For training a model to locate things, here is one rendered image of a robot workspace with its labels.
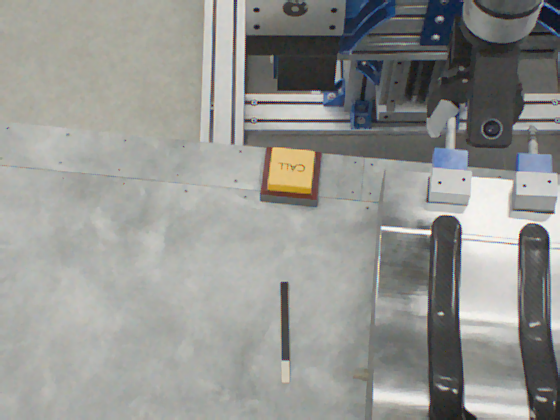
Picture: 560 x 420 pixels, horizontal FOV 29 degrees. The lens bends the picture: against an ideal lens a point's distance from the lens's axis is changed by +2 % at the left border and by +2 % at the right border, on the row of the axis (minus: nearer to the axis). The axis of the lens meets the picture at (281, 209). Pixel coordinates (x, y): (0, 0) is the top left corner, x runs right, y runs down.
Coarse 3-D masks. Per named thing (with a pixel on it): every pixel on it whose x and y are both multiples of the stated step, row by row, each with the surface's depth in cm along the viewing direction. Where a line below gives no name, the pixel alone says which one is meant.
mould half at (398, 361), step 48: (384, 192) 140; (480, 192) 140; (384, 240) 137; (480, 240) 137; (384, 288) 134; (480, 288) 134; (384, 336) 129; (480, 336) 130; (384, 384) 123; (480, 384) 124
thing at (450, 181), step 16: (448, 128) 144; (448, 144) 143; (432, 160) 143; (448, 160) 141; (464, 160) 141; (432, 176) 138; (448, 176) 138; (464, 176) 138; (432, 192) 137; (448, 192) 137; (464, 192) 137
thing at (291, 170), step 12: (276, 156) 148; (288, 156) 148; (300, 156) 148; (312, 156) 148; (276, 168) 147; (288, 168) 147; (300, 168) 147; (312, 168) 148; (276, 180) 147; (288, 180) 147; (300, 180) 147; (312, 180) 148; (300, 192) 148
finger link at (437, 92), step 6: (444, 78) 120; (432, 84) 122; (438, 84) 121; (444, 84) 120; (432, 90) 122; (438, 90) 121; (444, 90) 121; (432, 96) 122; (438, 96) 122; (444, 96) 122; (432, 102) 123; (438, 102) 123; (432, 108) 124
